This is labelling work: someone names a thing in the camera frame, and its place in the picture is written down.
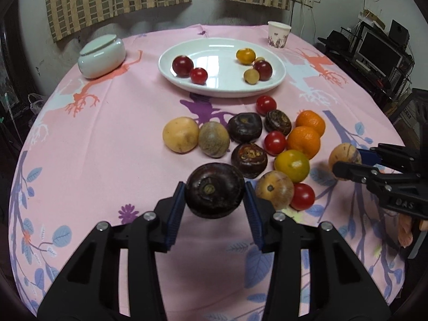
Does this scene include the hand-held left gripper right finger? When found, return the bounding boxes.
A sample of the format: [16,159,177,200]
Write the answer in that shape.
[243,182,392,321]

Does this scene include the dark red plum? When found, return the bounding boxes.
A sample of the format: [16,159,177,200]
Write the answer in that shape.
[172,55,195,77]
[253,60,273,81]

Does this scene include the printed paper cup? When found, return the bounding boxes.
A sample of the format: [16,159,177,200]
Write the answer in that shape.
[267,21,292,50]

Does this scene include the dark tv stand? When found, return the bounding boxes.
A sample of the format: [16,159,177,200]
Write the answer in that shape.
[318,27,415,114]

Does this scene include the pale green lidded jar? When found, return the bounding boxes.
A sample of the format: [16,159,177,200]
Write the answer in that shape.
[78,34,127,79]

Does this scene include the orange mandarin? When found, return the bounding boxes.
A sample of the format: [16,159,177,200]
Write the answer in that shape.
[296,110,326,136]
[286,126,322,160]

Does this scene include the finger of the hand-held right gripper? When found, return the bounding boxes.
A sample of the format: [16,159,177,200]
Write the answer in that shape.
[359,143,428,172]
[333,161,395,193]

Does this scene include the striped pepino melon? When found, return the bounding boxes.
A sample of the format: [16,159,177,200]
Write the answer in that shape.
[328,143,362,182]

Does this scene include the greenish tan round fruit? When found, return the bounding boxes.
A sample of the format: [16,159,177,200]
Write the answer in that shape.
[198,122,231,158]

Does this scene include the dark brown water chestnut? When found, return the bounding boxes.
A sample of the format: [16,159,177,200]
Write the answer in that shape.
[231,143,268,179]
[265,109,292,136]
[227,112,263,143]
[185,162,246,219]

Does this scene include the yellow orange tomato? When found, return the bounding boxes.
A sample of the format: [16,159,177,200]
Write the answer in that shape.
[236,48,257,65]

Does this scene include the black speaker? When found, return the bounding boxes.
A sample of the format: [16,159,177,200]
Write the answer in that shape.
[389,20,410,45]

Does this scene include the wide striped brown curtain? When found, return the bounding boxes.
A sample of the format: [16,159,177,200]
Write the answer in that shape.
[44,0,193,43]

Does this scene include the person's right hand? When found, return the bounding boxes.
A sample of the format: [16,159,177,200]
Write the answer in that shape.
[398,213,428,249]

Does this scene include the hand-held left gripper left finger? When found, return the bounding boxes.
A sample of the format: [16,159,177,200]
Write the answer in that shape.
[37,181,186,321]

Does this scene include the yellowish tan round fruit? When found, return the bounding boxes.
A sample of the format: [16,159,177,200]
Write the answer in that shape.
[162,117,200,154]

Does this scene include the computer monitor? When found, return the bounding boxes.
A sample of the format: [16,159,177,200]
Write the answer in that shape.
[355,30,403,72]

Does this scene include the green yellow tomato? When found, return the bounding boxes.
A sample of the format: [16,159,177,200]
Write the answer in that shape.
[274,149,310,183]

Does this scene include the red cherry tomato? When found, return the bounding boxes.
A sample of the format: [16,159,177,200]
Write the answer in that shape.
[256,95,277,115]
[190,67,209,85]
[264,131,287,156]
[289,183,316,211]

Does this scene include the clear plastic bag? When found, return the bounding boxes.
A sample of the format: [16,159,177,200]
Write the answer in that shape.
[28,93,47,117]

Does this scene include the pink printed tablecloth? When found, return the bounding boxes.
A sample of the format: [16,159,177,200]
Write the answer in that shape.
[7,23,415,321]

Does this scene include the white oval plate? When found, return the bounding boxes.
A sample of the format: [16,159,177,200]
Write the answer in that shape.
[158,37,287,98]

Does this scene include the black hat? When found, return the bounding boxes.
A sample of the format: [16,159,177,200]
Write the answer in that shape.
[318,29,350,54]

